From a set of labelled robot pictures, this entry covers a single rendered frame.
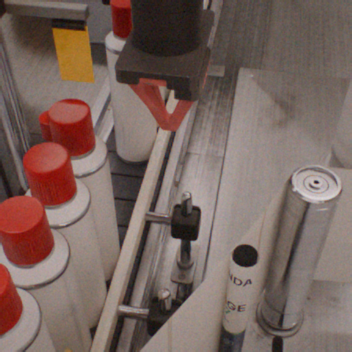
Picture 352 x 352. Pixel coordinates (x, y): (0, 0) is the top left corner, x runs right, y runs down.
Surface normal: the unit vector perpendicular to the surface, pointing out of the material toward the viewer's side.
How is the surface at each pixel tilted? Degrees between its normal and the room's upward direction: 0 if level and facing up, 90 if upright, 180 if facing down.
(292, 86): 0
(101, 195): 90
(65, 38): 90
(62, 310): 90
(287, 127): 0
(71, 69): 90
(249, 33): 0
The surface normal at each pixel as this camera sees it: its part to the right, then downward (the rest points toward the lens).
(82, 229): 0.72, 0.50
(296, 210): -0.70, 0.52
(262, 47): 0.00, -0.70
